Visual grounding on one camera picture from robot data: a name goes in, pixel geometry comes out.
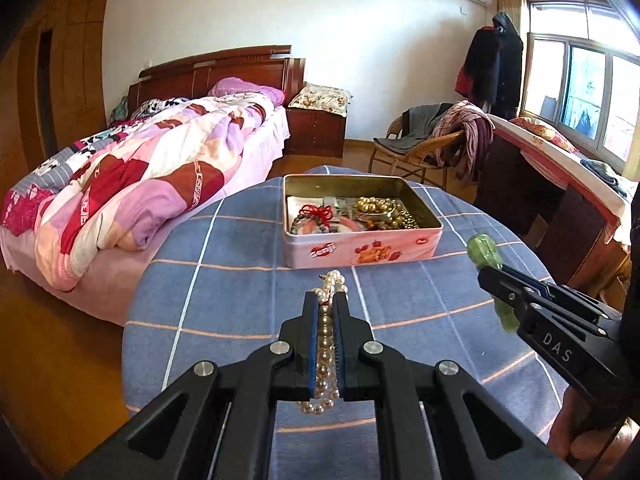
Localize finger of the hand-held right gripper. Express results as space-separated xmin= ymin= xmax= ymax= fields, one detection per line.
xmin=478 ymin=266 xmax=531 ymax=328
xmin=501 ymin=264 xmax=608 ymax=333

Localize red cord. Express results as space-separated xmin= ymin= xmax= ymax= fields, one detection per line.
xmin=299 ymin=204 xmax=333 ymax=223

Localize green jade bracelet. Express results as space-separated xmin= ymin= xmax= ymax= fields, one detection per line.
xmin=467 ymin=234 xmax=521 ymax=333

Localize hanging dark coats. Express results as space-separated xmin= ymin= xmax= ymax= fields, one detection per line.
xmin=455 ymin=11 xmax=524 ymax=121

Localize patchwork quilt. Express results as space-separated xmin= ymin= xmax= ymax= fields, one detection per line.
xmin=0 ymin=92 xmax=276 ymax=293

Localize wooden nightstand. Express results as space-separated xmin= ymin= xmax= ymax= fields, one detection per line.
xmin=284 ymin=106 xmax=347 ymax=159

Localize wicker chair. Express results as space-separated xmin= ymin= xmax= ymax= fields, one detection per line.
xmin=368 ymin=115 xmax=468 ymax=186

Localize person's right hand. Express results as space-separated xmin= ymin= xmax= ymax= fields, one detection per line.
xmin=550 ymin=387 xmax=636 ymax=461

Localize wooden wardrobe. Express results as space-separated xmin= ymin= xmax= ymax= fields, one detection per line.
xmin=17 ymin=0 xmax=110 ymax=161

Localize wooden bed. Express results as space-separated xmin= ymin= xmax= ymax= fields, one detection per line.
xmin=0 ymin=45 xmax=307 ymax=328

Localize yellow curtain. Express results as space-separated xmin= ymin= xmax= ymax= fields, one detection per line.
xmin=495 ymin=0 xmax=601 ymax=113

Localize gold pearl necklace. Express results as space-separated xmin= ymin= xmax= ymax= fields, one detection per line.
xmin=354 ymin=197 xmax=403 ymax=226

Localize purple pillow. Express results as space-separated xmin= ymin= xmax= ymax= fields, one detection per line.
xmin=207 ymin=77 xmax=286 ymax=108

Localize window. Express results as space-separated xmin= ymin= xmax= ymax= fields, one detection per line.
xmin=520 ymin=0 xmax=640 ymax=173

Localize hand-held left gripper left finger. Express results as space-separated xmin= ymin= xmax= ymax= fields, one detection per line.
xmin=65 ymin=290 xmax=321 ymax=480

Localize pink tin box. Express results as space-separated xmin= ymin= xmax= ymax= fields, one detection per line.
xmin=281 ymin=174 xmax=444 ymax=270

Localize floral desk cloth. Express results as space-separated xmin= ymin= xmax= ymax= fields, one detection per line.
xmin=509 ymin=116 xmax=578 ymax=154

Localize folded blue cloth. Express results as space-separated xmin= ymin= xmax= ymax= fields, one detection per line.
xmin=580 ymin=159 xmax=628 ymax=198

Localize dark wooden desk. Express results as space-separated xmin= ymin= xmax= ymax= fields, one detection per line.
xmin=472 ymin=114 xmax=633 ymax=306

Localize white pearl necklace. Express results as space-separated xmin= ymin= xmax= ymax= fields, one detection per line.
xmin=298 ymin=270 xmax=349 ymax=416

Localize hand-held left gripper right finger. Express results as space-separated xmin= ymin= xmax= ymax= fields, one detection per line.
xmin=332 ymin=291 xmax=583 ymax=480

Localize small metallic bead bracelet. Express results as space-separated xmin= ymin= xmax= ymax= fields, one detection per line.
xmin=390 ymin=210 xmax=421 ymax=231

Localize floral cushion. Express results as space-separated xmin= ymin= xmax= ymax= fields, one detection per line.
xmin=287 ymin=82 xmax=353 ymax=117

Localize white paper packets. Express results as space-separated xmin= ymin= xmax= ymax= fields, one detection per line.
xmin=287 ymin=195 xmax=326 ymax=211

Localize grey garment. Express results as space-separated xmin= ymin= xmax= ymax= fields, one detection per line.
xmin=374 ymin=103 xmax=456 ymax=153

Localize grey bead bracelet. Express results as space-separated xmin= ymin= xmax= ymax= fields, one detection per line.
xmin=289 ymin=210 xmax=331 ymax=236

